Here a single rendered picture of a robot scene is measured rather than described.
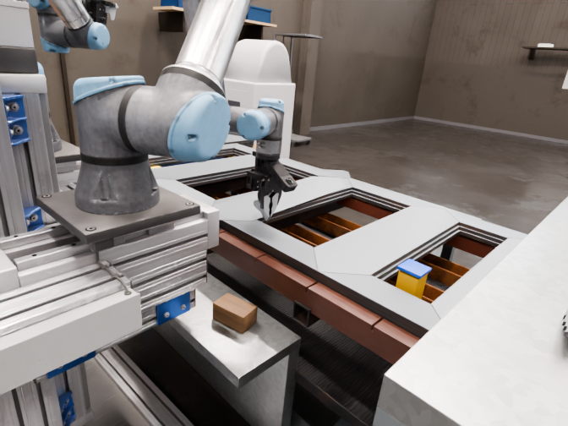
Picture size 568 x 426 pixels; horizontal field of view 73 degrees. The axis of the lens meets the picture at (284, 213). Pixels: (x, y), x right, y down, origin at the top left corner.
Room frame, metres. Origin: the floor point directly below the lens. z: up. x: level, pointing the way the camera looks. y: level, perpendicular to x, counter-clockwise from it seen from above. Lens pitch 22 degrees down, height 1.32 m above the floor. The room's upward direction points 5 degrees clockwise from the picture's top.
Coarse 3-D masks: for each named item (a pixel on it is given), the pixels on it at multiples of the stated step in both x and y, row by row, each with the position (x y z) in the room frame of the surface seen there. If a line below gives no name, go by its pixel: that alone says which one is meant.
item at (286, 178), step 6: (270, 162) 1.09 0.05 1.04; (276, 162) 1.11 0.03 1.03; (270, 168) 1.08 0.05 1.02; (276, 168) 1.08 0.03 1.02; (282, 168) 1.09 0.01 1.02; (270, 174) 1.08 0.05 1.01; (276, 174) 1.06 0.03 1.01; (282, 174) 1.07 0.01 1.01; (288, 174) 1.08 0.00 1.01; (276, 180) 1.06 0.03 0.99; (282, 180) 1.04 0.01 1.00; (288, 180) 1.05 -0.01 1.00; (294, 180) 1.07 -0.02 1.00; (282, 186) 1.04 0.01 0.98; (288, 186) 1.03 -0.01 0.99; (294, 186) 1.05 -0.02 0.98
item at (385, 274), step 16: (160, 160) 1.73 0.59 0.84; (176, 160) 1.79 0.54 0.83; (208, 176) 1.53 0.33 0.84; (224, 176) 1.59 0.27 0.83; (240, 176) 1.64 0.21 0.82; (304, 176) 1.70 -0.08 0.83; (320, 176) 1.65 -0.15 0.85; (336, 192) 1.45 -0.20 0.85; (352, 192) 1.52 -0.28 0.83; (368, 192) 1.48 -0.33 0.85; (288, 208) 1.25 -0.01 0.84; (304, 208) 1.29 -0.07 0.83; (400, 208) 1.37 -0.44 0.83; (224, 224) 1.06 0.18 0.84; (464, 224) 1.22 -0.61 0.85; (256, 240) 0.96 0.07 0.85; (432, 240) 1.08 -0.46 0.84; (448, 240) 1.14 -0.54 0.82; (480, 240) 1.16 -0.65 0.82; (496, 240) 1.14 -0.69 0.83; (272, 256) 0.92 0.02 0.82; (288, 256) 0.88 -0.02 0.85; (416, 256) 0.99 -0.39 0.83; (304, 272) 0.84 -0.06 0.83; (384, 272) 0.86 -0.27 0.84; (336, 288) 0.77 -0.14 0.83; (368, 304) 0.71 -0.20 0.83; (400, 320) 0.66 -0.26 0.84
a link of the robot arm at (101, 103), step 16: (80, 80) 0.65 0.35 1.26; (96, 80) 0.64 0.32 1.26; (112, 80) 0.65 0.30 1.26; (128, 80) 0.66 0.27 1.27; (144, 80) 0.70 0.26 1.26; (80, 96) 0.64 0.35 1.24; (96, 96) 0.64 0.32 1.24; (112, 96) 0.64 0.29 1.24; (128, 96) 0.64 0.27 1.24; (80, 112) 0.64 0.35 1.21; (96, 112) 0.63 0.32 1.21; (112, 112) 0.63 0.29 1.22; (80, 128) 0.65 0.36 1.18; (96, 128) 0.63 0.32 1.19; (112, 128) 0.62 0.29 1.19; (80, 144) 0.65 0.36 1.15; (96, 144) 0.64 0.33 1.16; (112, 144) 0.64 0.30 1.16; (128, 144) 0.63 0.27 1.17
